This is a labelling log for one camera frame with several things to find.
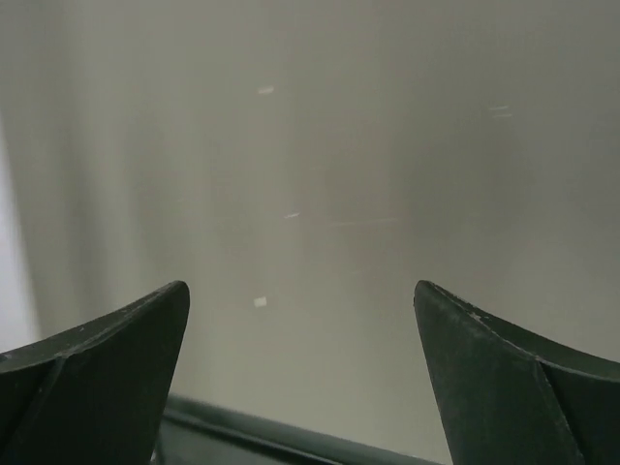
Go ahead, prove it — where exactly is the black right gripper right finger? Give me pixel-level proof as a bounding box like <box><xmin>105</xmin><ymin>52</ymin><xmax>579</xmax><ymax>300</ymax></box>
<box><xmin>414</xmin><ymin>281</ymin><xmax>619</xmax><ymax>464</ymax></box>

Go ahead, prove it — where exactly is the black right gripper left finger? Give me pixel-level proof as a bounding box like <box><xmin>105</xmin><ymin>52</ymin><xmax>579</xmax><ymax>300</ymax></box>
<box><xmin>1</xmin><ymin>281</ymin><xmax>190</xmax><ymax>464</ymax></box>

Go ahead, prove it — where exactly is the black table edge rail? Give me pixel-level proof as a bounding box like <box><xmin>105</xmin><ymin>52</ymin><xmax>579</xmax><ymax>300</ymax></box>
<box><xmin>151</xmin><ymin>394</ymin><xmax>427</xmax><ymax>464</ymax></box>

